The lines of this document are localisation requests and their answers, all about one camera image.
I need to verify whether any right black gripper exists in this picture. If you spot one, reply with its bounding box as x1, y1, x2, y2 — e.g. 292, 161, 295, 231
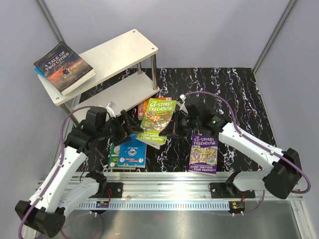
160, 111, 201, 138

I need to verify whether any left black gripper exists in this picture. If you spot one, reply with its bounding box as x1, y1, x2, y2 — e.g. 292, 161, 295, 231
97, 110, 144, 146

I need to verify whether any light blue paperback book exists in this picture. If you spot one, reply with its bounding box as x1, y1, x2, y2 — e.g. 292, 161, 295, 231
118, 135, 147, 168

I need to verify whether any green 65-storey treehouse book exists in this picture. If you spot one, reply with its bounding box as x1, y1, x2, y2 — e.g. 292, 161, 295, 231
136, 98, 176, 149

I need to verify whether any dark tale of two cities book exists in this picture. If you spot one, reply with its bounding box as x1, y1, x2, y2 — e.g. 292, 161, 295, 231
34, 41, 96, 96

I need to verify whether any blue 91-storey treehouse book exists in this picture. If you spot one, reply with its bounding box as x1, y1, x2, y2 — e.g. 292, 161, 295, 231
34, 67, 48, 80

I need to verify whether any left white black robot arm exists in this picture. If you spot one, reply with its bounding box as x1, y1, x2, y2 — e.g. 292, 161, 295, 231
15, 106, 144, 239

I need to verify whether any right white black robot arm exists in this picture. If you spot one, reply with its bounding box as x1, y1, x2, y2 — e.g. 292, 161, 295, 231
160, 100, 302, 199

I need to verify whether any black marble pattern mat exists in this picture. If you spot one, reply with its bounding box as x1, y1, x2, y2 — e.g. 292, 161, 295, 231
67, 67, 284, 173

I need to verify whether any dark green paperback book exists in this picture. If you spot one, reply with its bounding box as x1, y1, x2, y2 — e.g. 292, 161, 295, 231
108, 143, 135, 170

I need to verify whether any orange paperback book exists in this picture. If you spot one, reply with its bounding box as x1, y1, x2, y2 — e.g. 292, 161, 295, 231
138, 97, 172, 120

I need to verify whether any purple 52-storey treehouse book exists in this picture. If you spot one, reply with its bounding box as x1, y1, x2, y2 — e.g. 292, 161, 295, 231
188, 134, 218, 175

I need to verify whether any white two-tier metal shelf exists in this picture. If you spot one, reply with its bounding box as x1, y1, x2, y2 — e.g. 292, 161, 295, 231
39, 29, 160, 123

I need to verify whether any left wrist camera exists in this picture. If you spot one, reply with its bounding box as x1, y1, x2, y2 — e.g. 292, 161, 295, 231
105, 102, 116, 118

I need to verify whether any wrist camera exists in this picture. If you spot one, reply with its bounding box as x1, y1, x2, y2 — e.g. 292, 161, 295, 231
177, 94, 186, 107
105, 102, 116, 118

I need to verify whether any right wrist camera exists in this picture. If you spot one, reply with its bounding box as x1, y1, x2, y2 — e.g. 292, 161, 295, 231
177, 94, 186, 107

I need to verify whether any aluminium mounting rail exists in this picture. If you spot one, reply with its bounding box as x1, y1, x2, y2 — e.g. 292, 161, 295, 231
37, 171, 304, 201

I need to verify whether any white slotted cable duct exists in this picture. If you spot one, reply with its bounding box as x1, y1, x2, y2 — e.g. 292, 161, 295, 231
77, 200, 245, 211

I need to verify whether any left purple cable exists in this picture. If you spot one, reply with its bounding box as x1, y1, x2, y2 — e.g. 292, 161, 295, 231
18, 106, 108, 239

